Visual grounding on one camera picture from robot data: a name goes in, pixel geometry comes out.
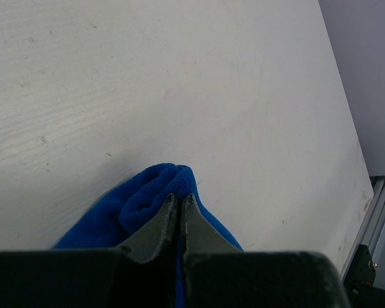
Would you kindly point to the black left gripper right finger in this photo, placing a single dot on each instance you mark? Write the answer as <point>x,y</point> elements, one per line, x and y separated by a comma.
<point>217,274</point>

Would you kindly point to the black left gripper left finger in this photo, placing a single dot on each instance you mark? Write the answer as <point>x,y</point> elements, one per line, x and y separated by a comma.
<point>139,272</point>

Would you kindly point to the blue microfiber towel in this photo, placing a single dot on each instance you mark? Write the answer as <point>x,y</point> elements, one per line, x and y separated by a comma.
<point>129,206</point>

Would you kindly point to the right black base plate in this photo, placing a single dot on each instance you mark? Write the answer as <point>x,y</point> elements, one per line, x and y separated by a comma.
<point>360,278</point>

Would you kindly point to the aluminium mounting rail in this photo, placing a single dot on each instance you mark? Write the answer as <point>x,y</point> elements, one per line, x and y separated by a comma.
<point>372,232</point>

